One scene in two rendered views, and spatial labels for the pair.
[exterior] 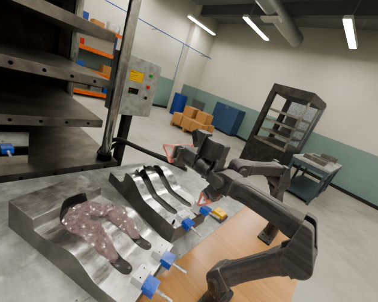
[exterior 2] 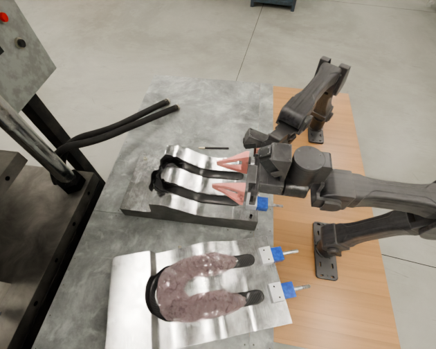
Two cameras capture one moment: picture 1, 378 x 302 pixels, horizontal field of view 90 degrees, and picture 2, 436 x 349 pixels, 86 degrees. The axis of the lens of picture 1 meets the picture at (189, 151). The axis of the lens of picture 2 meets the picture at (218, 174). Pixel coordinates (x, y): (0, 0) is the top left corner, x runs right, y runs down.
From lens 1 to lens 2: 0.50 m
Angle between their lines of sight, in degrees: 43
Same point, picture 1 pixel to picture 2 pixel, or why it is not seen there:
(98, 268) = (242, 321)
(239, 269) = (360, 238)
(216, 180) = (332, 206)
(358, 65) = not seen: outside the picture
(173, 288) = (291, 264)
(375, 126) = not seen: outside the picture
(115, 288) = (268, 318)
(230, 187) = (350, 203)
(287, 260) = (429, 234)
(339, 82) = not seen: outside the picture
